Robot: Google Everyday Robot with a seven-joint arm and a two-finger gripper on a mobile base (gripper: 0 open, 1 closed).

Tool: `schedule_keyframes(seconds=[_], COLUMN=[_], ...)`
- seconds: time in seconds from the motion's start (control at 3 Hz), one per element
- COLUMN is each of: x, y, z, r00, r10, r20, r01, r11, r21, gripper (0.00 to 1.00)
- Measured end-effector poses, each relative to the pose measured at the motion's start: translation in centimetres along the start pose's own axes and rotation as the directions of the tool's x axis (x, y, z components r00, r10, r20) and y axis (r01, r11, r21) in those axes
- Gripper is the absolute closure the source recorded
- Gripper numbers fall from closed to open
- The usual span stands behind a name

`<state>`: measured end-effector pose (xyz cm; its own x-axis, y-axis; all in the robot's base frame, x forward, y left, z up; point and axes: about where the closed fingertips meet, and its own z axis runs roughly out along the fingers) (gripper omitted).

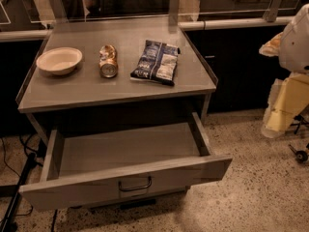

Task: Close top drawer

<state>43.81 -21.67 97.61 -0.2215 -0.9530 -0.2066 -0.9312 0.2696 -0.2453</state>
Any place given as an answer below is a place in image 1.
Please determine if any grey top drawer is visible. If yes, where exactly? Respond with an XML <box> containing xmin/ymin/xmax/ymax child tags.
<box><xmin>19</xmin><ymin>113</ymin><xmax>232</xmax><ymax>211</ymax></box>

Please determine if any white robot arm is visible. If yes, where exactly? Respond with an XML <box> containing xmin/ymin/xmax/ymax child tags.
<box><xmin>259</xmin><ymin>4</ymin><xmax>309</xmax><ymax>138</ymax></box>

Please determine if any grey cabinet with counter top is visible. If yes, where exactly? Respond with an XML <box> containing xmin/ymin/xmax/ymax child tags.
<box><xmin>14</xmin><ymin>16</ymin><xmax>219</xmax><ymax>147</ymax></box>

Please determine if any black caster wheel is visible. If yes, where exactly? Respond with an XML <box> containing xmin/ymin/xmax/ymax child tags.
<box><xmin>289</xmin><ymin>144</ymin><xmax>308</xmax><ymax>162</ymax></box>

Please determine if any blue white chip bag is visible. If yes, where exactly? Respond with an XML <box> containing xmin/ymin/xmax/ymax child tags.
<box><xmin>130</xmin><ymin>40</ymin><xmax>181</xmax><ymax>86</ymax></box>

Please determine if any crushed gold soda can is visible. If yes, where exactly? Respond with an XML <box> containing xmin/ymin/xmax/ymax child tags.
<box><xmin>98</xmin><ymin>45</ymin><xmax>118</xmax><ymax>78</ymax></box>

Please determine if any white paper bowl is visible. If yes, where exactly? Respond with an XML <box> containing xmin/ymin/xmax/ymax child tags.
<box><xmin>36</xmin><ymin>47</ymin><xmax>82</xmax><ymax>75</ymax></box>

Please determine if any clear acrylic barrier panel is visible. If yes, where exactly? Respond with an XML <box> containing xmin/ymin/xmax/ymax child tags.
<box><xmin>1</xmin><ymin>0</ymin><xmax>309</xmax><ymax>31</ymax></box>

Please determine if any black tripod stand leg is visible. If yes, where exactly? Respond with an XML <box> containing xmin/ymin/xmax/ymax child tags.
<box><xmin>0</xmin><ymin>153</ymin><xmax>36</xmax><ymax>232</ymax></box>

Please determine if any white horizontal rail pipe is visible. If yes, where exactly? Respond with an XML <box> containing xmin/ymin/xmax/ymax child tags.
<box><xmin>0</xmin><ymin>16</ymin><xmax>293</xmax><ymax>42</ymax></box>

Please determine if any black floor cable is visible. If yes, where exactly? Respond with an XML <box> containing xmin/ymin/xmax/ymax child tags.
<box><xmin>0</xmin><ymin>135</ymin><xmax>23</xmax><ymax>179</ymax></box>

